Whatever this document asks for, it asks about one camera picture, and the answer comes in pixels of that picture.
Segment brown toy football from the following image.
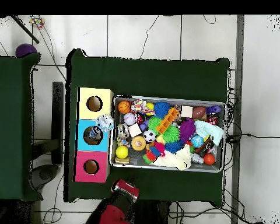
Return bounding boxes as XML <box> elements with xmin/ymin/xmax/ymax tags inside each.
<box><xmin>192</xmin><ymin>106</ymin><xmax>208</xmax><ymax>121</ymax></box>

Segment purple spiky ball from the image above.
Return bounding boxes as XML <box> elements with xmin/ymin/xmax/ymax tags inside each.
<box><xmin>179</xmin><ymin>118</ymin><xmax>197</xmax><ymax>143</ymax></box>

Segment purple round object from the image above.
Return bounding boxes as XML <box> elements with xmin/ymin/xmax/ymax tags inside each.
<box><xmin>15</xmin><ymin>43</ymin><xmax>39</xmax><ymax>58</ymax></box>

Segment black power cable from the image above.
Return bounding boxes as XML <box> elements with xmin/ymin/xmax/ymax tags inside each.
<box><xmin>226</xmin><ymin>132</ymin><xmax>280</xmax><ymax>143</ymax></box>

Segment clear shallow mesh bin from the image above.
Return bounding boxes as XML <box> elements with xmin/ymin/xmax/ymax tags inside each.
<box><xmin>110</xmin><ymin>94</ymin><xmax>227</xmax><ymax>173</ymax></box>

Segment wooden box three holes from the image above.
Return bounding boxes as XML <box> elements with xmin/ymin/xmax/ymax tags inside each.
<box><xmin>74</xmin><ymin>87</ymin><xmax>115</xmax><ymax>183</ymax></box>

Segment dark green side table cloth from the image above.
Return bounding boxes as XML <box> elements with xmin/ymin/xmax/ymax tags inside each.
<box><xmin>0</xmin><ymin>51</ymin><xmax>42</xmax><ymax>202</ymax></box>

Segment small colourful item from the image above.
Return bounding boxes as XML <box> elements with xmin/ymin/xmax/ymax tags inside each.
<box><xmin>30</xmin><ymin>16</ymin><xmax>46</xmax><ymax>30</ymax></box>

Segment crushed clear plastic bottle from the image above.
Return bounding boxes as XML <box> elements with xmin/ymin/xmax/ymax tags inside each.
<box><xmin>96</xmin><ymin>114</ymin><xmax>116</xmax><ymax>134</ymax></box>

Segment orange toy brick round studs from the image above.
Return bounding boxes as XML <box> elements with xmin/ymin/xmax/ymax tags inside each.
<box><xmin>156</xmin><ymin>107</ymin><xmax>180</xmax><ymax>135</ymax></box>

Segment small orange basketball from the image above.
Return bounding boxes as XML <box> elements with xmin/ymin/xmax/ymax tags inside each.
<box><xmin>117</xmin><ymin>100</ymin><xmax>132</xmax><ymax>115</ymax></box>

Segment cream knitted cloth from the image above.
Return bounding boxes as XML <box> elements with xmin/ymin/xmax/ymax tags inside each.
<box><xmin>153</xmin><ymin>145</ymin><xmax>192</xmax><ymax>171</ymax></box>

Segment black stick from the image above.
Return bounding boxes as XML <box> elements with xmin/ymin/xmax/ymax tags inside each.
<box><xmin>9</xmin><ymin>15</ymin><xmax>40</xmax><ymax>44</ymax></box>

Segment light blue cloth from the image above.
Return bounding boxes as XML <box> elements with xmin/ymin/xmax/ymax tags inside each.
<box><xmin>194</xmin><ymin>121</ymin><xmax>225</xmax><ymax>148</ymax></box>

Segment yellow green ball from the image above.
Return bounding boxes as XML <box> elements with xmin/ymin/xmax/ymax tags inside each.
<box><xmin>115</xmin><ymin>145</ymin><xmax>130</xmax><ymax>160</ymax></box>

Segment black upright bar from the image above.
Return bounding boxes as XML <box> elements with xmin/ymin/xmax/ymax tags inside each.
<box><xmin>51</xmin><ymin>81</ymin><xmax>65</xmax><ymax>165</ymax></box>

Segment grey round base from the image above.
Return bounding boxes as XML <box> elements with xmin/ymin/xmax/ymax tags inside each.
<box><xmin>31</xmin><ymin>164</ymin><xmax>61</xmax><ymax>190</ymax></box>

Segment green spiky ball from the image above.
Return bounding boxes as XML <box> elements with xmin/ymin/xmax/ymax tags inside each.
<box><xmin>161</xmin><ymin>125</ymin><xmax>181</xmax><ymax>144</ymax></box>

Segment small black white soccer ball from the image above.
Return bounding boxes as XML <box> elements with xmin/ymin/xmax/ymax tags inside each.
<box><xmin>142</xmin><ymin>129</ymin><xmax>157</xmax><ymax>144</ymax></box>

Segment blue spiky ball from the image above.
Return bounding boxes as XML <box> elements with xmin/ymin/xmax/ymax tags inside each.
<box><xmin>152</xmin><ymin>102</ymin><xmax>172</xmax><ymax>120</ymax></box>

